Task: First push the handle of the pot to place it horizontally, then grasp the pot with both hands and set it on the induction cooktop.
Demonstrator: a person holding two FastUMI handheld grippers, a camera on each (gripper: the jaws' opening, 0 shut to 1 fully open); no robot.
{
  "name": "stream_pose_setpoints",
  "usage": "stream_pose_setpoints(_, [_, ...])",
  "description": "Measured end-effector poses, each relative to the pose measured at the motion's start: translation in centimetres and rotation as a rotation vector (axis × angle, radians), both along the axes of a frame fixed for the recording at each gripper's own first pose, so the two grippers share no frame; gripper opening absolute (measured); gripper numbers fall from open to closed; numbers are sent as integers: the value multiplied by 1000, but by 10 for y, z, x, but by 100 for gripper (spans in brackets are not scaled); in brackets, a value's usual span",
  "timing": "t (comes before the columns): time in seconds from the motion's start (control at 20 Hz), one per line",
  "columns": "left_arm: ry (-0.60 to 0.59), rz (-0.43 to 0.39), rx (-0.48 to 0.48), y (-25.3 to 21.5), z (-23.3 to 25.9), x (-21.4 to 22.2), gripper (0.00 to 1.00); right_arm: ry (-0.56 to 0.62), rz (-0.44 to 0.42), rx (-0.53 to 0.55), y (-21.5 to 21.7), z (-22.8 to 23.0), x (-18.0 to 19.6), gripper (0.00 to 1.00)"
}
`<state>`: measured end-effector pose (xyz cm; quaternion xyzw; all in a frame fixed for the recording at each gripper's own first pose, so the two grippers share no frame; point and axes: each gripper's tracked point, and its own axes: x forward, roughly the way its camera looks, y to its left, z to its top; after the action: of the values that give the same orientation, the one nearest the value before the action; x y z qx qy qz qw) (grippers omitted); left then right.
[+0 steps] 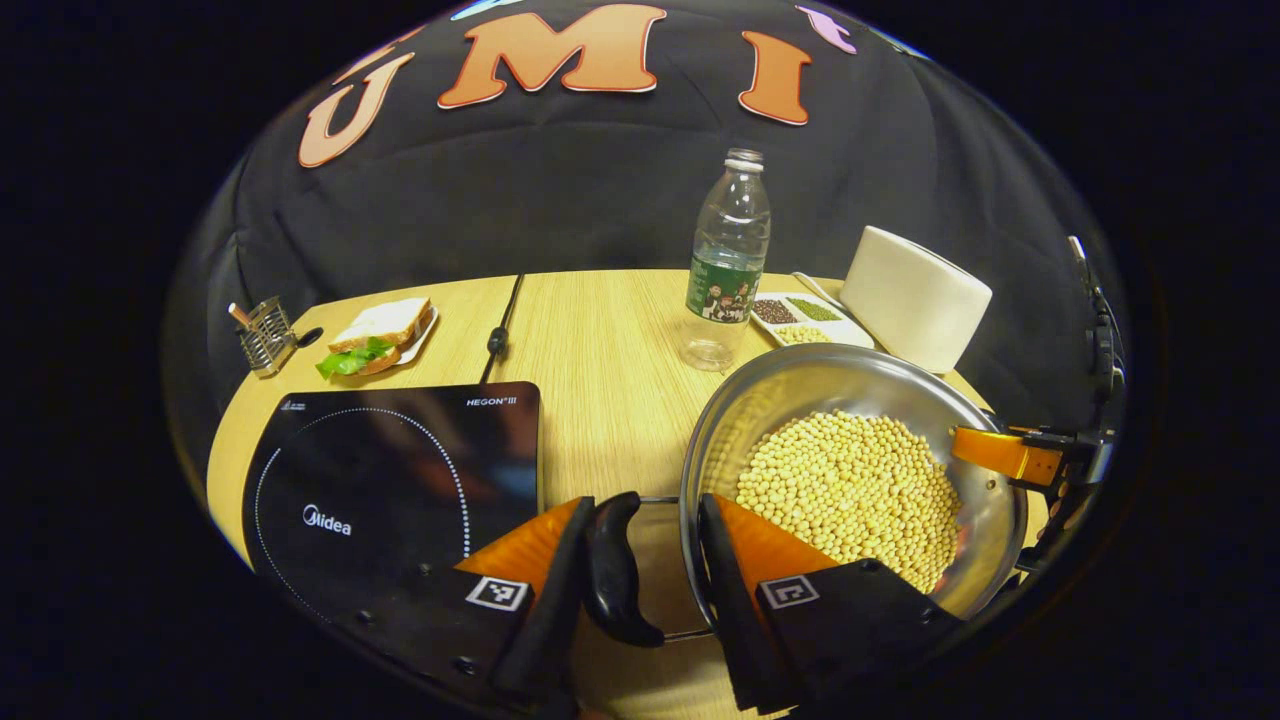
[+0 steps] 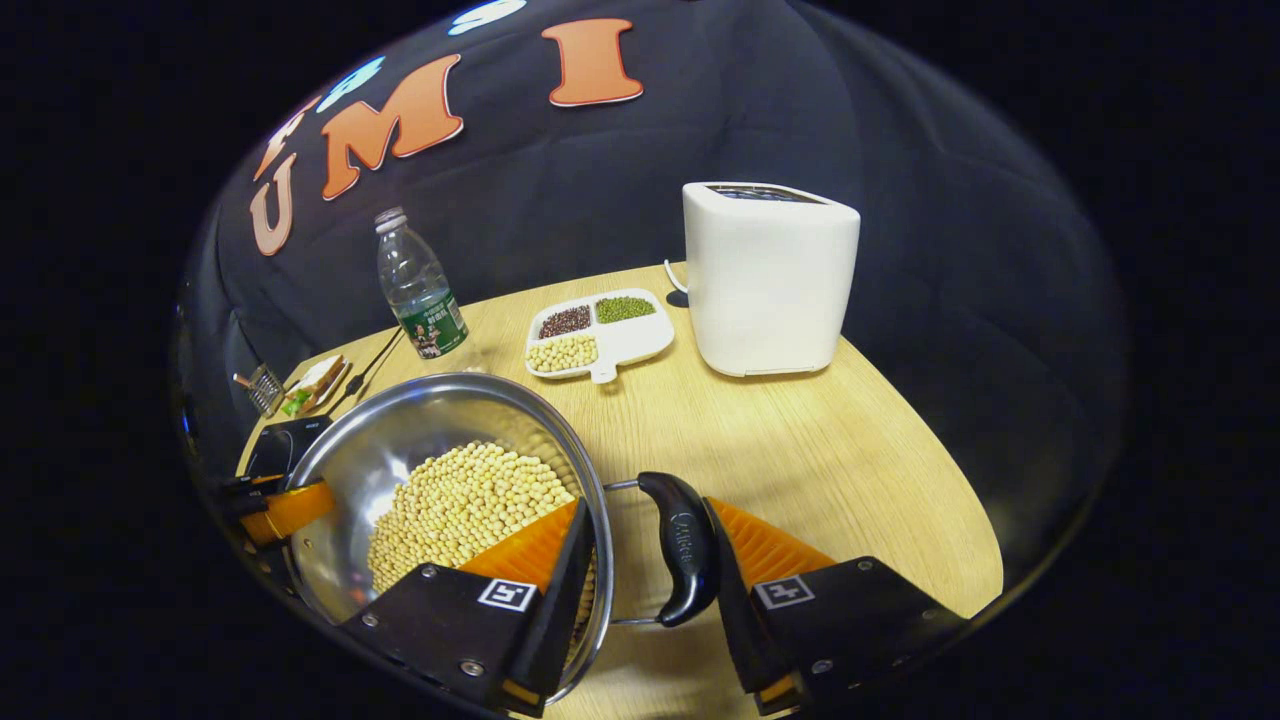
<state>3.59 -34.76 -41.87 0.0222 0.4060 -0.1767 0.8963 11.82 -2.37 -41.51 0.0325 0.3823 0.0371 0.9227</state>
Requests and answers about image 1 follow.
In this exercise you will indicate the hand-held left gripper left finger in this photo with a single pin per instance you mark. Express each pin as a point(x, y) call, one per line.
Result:
point(555, 610)

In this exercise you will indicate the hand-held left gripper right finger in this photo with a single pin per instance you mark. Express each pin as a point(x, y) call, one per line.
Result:
point(730, 600)

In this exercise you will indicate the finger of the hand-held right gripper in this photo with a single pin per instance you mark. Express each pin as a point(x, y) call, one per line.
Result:
point(1000, 452)

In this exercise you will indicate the pile of yellow soybeans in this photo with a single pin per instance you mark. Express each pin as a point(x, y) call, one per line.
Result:
point(850, 480)

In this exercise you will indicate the stainless steel pot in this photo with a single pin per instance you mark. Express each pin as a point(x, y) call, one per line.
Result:
point(800, 385)

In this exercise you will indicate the black induction cooktop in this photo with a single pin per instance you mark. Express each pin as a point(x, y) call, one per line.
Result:
point(390, 470)

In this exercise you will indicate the white toaster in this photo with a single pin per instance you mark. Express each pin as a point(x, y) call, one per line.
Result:
point(915, 300)

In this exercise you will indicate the white divided bean dish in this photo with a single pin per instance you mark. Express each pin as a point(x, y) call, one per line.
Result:
point(800, 322)

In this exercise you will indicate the sandwich with lettuce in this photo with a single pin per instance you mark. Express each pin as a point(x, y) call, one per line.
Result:
point(380, 330)

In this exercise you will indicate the clear plastic water bottle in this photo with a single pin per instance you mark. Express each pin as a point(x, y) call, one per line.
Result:
point(728, 260)

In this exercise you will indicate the small black round disc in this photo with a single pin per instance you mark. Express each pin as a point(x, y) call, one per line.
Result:
point(309, 337)

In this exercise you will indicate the black backdrop cloth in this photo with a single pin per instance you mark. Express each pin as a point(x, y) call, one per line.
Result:
point(560, 200)

